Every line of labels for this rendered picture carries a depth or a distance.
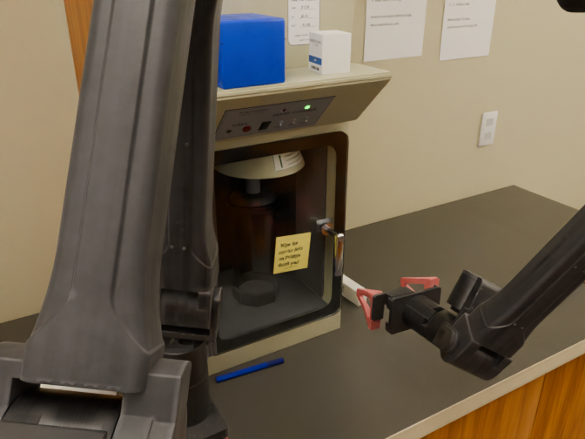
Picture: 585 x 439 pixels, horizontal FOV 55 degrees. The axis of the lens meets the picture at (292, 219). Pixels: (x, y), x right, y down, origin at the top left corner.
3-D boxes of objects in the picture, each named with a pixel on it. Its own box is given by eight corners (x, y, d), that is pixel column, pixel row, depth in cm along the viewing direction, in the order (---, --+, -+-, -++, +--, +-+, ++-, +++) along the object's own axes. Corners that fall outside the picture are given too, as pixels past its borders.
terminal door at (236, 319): (206, 356, 107) (191, 154, 90) (339, 311, 121) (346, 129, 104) (208, 359, 106) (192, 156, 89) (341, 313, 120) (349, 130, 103)
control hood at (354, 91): (183, 143, 89) (178, 79, 85) (350, 117, 104) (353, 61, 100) (211, 164, 80) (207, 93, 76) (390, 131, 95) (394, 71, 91)
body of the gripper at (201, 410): (197, 386, 73) (193, 339, 69) (230, 439, 65) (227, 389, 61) (148, 404, 70) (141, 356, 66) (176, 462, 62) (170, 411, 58)
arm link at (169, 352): (145, 346, 59) (199, 347, 59) (161, 308, 65) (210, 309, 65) (152, 396, 62) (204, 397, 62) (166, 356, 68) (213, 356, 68)
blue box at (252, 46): (196, 78, 85) (191, 15, 82) (255, 72, 90) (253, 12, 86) (223, 90, 78) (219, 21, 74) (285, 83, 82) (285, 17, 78)
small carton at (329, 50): (308, 69, 92) (308, 30, 90) (335, 67, 94) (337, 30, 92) (321, 74, 88) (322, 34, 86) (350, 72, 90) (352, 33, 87)
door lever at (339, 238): (330, 263, 113) (319, 266, 112) (332, 220, 109) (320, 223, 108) (346, 275, 109) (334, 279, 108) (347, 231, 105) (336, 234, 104)
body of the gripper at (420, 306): (386, 294, 90) (415, 315, 84) (433, 282, 95) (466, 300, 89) (382, 329, 93) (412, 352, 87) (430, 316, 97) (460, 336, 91)
